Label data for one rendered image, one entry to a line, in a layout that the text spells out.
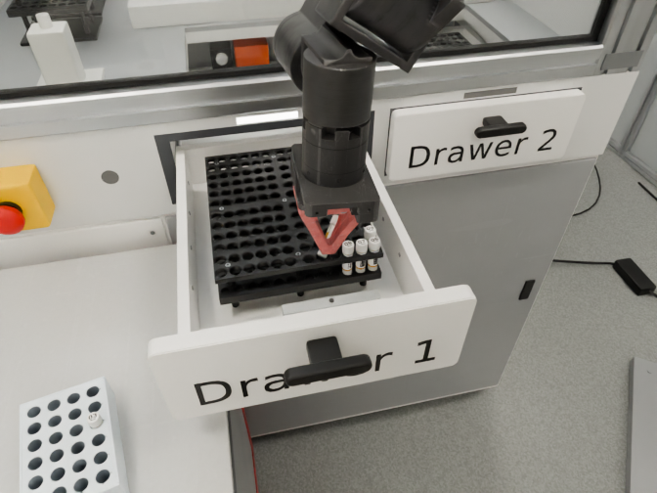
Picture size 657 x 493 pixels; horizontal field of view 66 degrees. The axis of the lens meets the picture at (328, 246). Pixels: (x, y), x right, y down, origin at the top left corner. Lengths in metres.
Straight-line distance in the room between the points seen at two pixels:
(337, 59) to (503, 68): 0.40
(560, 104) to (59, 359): 0.75
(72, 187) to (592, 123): 0.77
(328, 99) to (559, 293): 1.52
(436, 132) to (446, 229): 0.22
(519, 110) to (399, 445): 0.92
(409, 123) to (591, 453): 1.07
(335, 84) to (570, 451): 1.28
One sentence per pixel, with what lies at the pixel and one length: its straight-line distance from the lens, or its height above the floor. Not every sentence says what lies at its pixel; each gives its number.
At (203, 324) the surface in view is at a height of 0.84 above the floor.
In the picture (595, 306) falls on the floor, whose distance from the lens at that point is 1.86.
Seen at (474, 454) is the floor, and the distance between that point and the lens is 1.44.
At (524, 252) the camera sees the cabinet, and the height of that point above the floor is 0.59.
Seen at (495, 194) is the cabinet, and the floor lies 0.75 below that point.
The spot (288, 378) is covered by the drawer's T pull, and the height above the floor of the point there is 0.91.
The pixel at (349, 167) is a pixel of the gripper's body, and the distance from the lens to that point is 0.43.
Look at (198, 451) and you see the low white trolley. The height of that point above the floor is 0.76.
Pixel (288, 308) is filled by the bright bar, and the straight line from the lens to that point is 0.55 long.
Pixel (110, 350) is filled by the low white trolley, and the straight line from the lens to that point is 0.68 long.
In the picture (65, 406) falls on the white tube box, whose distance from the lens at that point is 0.61.
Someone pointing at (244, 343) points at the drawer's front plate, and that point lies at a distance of 0.44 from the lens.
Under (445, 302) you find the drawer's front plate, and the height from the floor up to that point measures 0.93.
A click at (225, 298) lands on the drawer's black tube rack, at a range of 0.54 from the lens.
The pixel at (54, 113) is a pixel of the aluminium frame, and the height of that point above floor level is 0.97.
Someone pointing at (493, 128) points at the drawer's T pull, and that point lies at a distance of 0.74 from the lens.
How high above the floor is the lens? 1.28
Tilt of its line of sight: 44 degrees down
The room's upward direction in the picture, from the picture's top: straight up
